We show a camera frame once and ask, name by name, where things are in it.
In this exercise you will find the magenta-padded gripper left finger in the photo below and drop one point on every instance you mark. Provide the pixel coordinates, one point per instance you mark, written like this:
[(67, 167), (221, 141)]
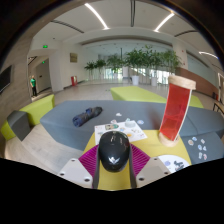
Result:
[(75, 171)]

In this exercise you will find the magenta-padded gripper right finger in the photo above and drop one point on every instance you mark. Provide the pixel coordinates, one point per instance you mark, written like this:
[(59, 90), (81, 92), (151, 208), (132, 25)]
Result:
[(153, 170)]

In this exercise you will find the black computer mouse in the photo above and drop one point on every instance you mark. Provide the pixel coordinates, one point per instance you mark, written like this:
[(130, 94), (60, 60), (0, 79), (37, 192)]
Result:
[(114, 150)]

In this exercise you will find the round white printed mouse pad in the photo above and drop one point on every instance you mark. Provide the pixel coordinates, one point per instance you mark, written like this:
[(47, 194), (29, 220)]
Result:
[(170, 159)]

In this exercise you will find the white rectangular sticker sheet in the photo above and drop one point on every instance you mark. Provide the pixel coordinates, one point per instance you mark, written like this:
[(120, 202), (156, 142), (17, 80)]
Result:
[(137, 135)]

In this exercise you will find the small round sticker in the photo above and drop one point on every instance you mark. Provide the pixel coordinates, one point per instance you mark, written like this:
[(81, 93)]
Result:
[(190, 142)]

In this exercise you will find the small paper sticker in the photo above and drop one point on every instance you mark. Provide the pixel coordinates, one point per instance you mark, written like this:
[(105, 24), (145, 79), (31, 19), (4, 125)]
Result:
[(204, 141), (204, 148), (200, 155), (205, 156), (200, 147), (194, 138)]

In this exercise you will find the small white sticker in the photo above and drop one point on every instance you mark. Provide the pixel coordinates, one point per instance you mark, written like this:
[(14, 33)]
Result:
[(140, 122), (118, 114)]

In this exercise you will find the grey upholstered bench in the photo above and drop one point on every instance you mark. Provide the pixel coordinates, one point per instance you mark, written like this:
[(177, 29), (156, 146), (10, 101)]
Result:
[(60, 123)]

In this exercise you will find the folded dark blue umbrella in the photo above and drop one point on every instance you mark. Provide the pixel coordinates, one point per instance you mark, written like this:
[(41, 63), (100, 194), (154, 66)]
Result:
[(86, 116)]

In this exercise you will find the lime green bench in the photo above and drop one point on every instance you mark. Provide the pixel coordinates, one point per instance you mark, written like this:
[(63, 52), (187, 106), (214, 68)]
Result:
[(38, 108), (133, 93)]

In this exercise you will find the dark grey seat block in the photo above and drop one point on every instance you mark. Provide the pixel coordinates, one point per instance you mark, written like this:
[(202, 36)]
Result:
[(18, 125)]

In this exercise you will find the red fire cabinet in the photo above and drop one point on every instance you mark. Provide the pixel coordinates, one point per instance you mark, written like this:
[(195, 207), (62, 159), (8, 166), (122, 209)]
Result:
[(74, 81)]

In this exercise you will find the person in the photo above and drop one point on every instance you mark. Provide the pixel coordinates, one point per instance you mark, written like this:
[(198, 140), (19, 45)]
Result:
[(33, 85)]

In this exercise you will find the row of potted plants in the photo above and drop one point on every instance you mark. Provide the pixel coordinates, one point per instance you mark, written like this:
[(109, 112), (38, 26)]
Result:
[(136, 58)]

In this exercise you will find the green exit sign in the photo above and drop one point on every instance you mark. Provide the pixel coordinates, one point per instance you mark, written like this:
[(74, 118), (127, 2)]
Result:
[(45, 46)]

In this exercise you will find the strip ceiling lights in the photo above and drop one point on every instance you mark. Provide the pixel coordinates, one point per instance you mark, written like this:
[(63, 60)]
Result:
[(96, 15)]

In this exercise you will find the framed wall plaque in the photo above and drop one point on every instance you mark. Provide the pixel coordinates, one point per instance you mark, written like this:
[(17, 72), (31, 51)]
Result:
[(73, 57)]

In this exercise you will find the black wall television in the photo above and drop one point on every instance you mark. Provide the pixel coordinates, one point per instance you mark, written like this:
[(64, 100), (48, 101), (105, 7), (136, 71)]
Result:
[(5, 79)]

